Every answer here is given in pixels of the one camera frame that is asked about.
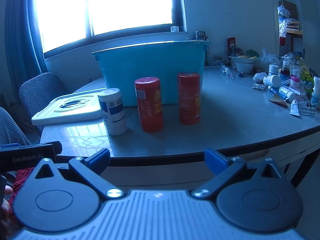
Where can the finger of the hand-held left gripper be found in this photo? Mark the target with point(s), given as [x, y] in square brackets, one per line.
[57, 147]

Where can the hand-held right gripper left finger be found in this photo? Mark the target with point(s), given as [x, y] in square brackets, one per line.
[100, 160]

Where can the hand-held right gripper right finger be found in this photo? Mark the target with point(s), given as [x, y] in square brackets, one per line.
[215, 160]

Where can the white plastic bin lid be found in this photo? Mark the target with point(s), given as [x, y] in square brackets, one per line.
[67, 110]

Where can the white pill bottle blue label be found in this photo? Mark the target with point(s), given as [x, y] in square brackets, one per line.
[113, 112]

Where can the red cylindrical canister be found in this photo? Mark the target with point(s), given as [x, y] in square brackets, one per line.
[189, 98]
[148, 105]

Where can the teal plastic storage bin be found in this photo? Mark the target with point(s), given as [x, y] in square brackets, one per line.
[152, 72]

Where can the grey stone desktop table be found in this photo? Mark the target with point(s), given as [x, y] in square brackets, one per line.
[225, 120]

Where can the person's left hand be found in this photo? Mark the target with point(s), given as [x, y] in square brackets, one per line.
[5, 210]

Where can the grey fabric chair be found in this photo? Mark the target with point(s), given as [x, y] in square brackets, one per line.
[40, 92]
[11, 130]

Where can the silver blister pack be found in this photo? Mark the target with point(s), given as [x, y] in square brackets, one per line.
[259, 86]

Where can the brown paper packet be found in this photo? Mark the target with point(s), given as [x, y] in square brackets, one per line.
[278, 101]

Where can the white ointment tube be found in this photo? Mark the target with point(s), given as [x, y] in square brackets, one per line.
[227, 72]

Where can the small blue-capped vial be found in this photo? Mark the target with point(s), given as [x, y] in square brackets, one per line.
[241, 74]

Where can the blue tube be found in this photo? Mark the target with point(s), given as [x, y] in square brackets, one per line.
[274, 90]

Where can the plain white bottle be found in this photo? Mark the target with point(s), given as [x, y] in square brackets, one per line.
[260, 76]

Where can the white crumpled tube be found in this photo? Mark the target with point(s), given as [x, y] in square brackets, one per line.
[295, 108]

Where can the white medicine bottle white cap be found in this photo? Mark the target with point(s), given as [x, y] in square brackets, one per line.
[272, 80]

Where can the white bottle blue stripe label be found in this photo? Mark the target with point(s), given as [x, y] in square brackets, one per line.
[287, 93]

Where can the white ribbed bowl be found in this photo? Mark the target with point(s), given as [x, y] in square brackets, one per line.
[244, 65]

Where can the white medicine bottle blue label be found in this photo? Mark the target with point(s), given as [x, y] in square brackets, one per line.
[273, 70]

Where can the pink-capped small jar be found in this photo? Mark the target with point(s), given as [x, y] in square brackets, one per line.
[295, 82]

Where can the green round object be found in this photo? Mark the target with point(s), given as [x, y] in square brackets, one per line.
[252, 53]

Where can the brown syrup bottle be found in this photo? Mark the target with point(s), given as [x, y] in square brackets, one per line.
[285, 70]

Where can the cartoon figure card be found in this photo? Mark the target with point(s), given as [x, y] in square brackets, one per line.
[308, 90]

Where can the clear plastic bag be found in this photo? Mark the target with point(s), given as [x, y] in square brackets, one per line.
[268, 56]

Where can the red box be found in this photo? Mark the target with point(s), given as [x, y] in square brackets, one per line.
[231, 42]

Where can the blue curtain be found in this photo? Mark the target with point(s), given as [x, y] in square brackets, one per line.
[22, 30]

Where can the steel thermos flask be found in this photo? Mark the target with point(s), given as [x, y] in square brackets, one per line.
[200, 35]

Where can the window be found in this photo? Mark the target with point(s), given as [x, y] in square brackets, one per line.
[100, 5]

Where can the wooden shelf with bags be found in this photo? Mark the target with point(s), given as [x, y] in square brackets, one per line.
[290, 17]

